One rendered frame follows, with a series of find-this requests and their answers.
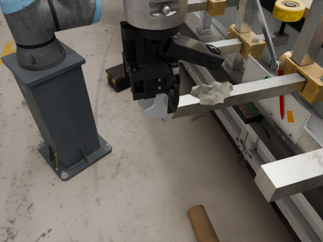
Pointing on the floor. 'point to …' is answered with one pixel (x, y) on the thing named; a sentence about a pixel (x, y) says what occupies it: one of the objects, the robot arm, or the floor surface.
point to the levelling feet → (242, 161)
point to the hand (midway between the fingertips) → (167, 115)
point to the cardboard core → (202, 224)
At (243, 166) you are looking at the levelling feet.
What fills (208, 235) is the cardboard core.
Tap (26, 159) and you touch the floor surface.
